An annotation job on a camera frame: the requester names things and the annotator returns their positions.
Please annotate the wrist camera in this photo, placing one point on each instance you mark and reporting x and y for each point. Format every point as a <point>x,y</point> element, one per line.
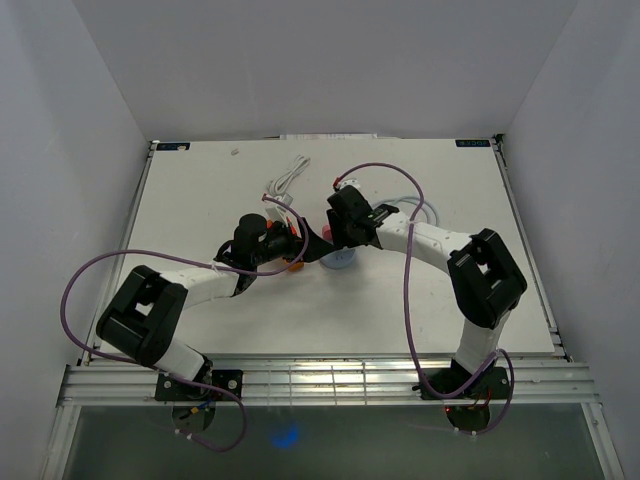
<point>277,208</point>
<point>341,183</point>

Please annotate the aluminium front rail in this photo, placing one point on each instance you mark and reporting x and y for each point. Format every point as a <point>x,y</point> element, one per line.
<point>321,383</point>

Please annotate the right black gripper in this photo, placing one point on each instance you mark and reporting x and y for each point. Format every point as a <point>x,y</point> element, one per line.
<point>340,239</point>

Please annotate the pink plug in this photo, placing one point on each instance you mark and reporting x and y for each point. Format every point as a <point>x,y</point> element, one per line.
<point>327,234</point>

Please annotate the orange power strip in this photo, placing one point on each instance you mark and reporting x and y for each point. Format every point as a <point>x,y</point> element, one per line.
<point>293,267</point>

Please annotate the black corner label left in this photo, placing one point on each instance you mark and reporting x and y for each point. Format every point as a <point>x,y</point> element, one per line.
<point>172,146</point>

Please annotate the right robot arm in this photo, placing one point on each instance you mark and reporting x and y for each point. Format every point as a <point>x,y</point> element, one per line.
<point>486,281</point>

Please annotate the red cube socket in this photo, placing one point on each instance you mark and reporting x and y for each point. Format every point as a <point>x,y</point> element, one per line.
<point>278,228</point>

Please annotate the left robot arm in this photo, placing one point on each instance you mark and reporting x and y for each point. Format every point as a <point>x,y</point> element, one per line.
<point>141,319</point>

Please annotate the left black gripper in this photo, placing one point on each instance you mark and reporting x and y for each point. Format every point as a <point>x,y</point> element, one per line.
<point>294,243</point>

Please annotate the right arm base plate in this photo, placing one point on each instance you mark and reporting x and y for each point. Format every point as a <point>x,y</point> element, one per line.
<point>492,383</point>

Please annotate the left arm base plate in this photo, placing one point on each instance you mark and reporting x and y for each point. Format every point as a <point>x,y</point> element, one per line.
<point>215,385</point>

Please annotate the light blue round socket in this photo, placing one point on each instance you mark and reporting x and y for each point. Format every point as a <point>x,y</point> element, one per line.
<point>339,259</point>

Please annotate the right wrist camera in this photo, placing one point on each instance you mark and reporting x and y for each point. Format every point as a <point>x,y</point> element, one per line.
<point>341,183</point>

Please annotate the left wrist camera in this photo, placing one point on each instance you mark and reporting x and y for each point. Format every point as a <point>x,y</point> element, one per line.
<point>277,208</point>

